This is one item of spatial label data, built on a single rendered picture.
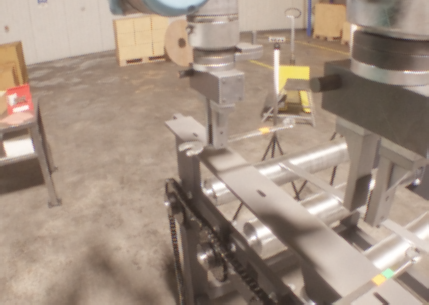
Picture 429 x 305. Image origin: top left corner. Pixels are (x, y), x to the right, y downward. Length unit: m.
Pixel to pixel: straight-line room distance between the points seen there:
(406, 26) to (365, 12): 0.03
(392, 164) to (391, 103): 0.06
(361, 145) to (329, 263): 0.26
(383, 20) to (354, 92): 0.08
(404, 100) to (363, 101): 0.04
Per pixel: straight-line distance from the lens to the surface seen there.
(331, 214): 1.14
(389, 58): 0.28
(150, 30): 7.89
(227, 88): 0.56
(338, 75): 0.33
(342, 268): 0.55
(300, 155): 1.40
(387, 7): 0.27
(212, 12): 0.55
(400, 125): 0.29
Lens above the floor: 1.55
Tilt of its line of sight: 26 degrees down
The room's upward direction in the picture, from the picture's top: 2 degrees counter-clockwise
